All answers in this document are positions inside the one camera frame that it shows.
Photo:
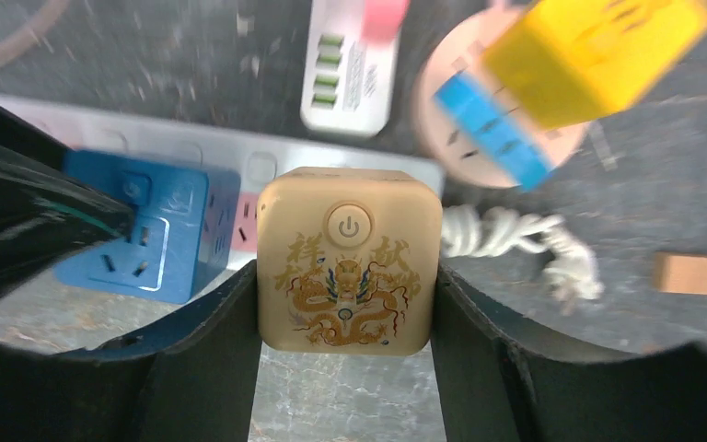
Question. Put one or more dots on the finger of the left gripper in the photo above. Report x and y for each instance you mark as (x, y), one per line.
(46, 215)

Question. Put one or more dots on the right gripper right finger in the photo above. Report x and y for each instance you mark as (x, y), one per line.
(504, 377)

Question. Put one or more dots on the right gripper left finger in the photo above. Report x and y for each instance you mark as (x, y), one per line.
(189, 376)

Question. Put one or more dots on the blue cube adapter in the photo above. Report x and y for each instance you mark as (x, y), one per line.
(180, 240)

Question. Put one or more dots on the beige dragon cube adapter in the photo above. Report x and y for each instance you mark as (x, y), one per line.
(347, 261)

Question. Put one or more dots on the long white power strip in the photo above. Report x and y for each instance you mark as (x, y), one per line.
(258, 158)

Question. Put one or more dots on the round pink socket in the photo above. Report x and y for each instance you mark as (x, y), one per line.
(461, 50)

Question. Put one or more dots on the flat wooden block right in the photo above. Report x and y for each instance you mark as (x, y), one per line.
(680, 273)

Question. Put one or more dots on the light blue flat adapter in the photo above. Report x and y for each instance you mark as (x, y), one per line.
(494, 142)

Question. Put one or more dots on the yellow cube adapter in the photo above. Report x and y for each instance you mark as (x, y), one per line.
(568, 62)

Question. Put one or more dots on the short white power strip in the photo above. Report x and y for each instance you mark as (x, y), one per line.
(348, 83)

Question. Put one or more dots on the pink flat adapter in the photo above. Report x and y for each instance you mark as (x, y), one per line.
(382, 19)

